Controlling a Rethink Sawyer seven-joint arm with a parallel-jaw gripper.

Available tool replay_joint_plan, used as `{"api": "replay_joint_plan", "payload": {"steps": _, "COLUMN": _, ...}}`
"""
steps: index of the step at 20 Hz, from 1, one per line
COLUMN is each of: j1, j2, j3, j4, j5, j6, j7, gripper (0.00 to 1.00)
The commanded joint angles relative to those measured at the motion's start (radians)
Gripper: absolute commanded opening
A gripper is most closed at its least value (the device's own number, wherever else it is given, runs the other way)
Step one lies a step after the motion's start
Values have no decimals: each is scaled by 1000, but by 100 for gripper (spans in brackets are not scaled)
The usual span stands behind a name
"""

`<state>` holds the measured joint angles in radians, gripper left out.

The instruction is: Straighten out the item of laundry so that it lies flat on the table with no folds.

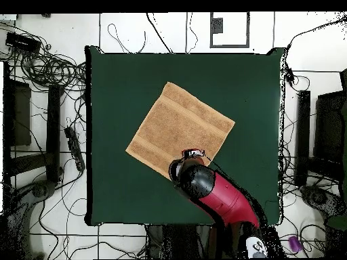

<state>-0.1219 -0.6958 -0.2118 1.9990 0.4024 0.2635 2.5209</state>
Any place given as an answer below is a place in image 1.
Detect black rectangular device box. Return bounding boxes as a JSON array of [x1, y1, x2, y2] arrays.
[[5, 31, 42, 54]]

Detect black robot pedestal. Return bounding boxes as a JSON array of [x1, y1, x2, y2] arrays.
[[144, 224, 215, 259]]

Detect dark grey stand foot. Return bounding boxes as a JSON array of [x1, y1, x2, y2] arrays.
[[299, 185, 346, 218], [30, 179, 57, 199]]

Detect black power strip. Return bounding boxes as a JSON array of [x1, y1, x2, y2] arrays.
[[64, 126, 86, 172]]

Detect black upright stand post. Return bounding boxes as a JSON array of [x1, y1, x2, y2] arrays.
[[45, 84, 62, 183], [294, 90, 312, 187]]

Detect orange terry towel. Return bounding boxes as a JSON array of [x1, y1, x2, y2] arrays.
[[125, 81, 236, 181]]

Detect dark flat panel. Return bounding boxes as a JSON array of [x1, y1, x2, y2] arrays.
[[313, 90, 347, 164], [3, 77, 33, 147]]

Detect thick black cable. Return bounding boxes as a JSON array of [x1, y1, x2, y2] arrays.
[[146, 12, 175, 54]]

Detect dark green table cloth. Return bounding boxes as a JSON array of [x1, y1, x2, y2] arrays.
[[84, 45, 285, 228]]

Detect thin black looped cable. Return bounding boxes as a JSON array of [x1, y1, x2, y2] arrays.
[[107, 23, 147, 54]]

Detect black cable tangle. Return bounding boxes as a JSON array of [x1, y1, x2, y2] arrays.
[[0, 21, 87, 93]]

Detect purple plastic object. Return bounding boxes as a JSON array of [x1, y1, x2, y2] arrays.
[[288, 235, 302, 253]]

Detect grey square floor frame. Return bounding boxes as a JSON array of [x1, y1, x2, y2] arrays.
[[209, 12, 251, 49]]

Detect small dark grey plate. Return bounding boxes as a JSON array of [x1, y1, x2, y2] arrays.
[[211, 17, 224, 34]]

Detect long black cable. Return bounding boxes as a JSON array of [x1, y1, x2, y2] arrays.
[[285, 14, 347, 53]]

